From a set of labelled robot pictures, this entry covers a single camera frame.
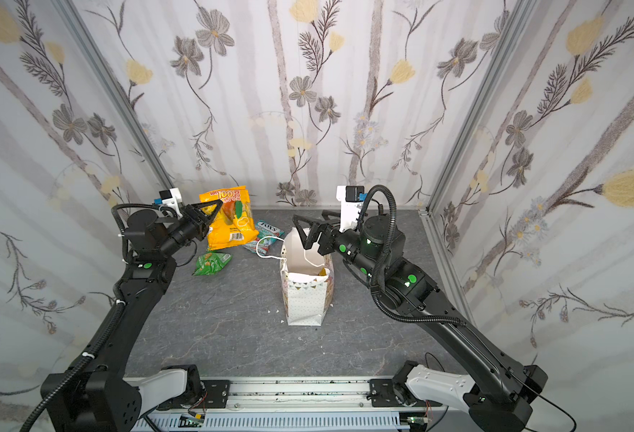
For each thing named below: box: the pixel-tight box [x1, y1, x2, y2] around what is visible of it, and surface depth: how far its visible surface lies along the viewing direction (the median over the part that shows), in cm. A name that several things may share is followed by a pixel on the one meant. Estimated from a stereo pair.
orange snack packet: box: [199, 185, 259, 252], surface depth 70 cm
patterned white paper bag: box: [279, 226, 335, 327], surface depth 78 cm
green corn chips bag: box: [191, 252, 233, 277], surface depth 98 cm
